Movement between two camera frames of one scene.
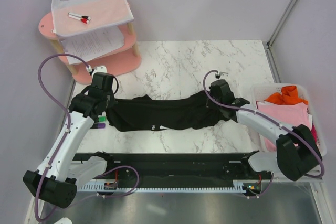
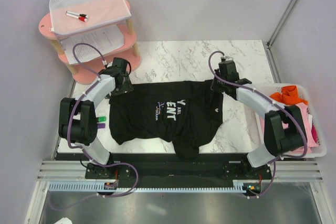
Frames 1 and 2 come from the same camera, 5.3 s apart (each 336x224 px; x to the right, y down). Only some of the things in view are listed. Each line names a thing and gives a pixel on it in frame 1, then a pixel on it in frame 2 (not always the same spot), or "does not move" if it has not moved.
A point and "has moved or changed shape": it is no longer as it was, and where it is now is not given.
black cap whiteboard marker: x=80 y=16 does not move
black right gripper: x=211 y=93 -> x=214 y=86
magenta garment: x=314 y=133 does not move
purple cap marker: x=98 y=126 does not move
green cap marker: x=102 y=118 does not move
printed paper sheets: x=94 y=44 does not move
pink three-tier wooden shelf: x=121 y=61 does not move
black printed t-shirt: x=147 y=113 has moved or changed shape
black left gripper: x=112 y=100 -> x=127 y=86
